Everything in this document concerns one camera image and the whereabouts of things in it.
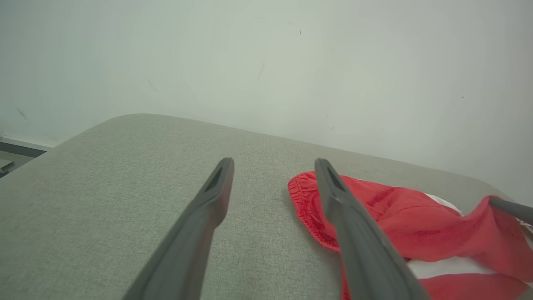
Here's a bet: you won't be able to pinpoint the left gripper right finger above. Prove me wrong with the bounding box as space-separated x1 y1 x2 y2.
314 158 429 300

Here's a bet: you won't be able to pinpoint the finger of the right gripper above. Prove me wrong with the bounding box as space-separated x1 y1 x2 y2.
489 197 533 225

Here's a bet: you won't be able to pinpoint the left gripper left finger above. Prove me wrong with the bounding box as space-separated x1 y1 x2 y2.
123 157 235 300

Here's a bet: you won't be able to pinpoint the red white shorts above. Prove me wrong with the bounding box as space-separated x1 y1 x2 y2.
287 171 533 300

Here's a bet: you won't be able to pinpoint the white wall baseboard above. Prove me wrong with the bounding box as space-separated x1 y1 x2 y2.
0 135 52 159

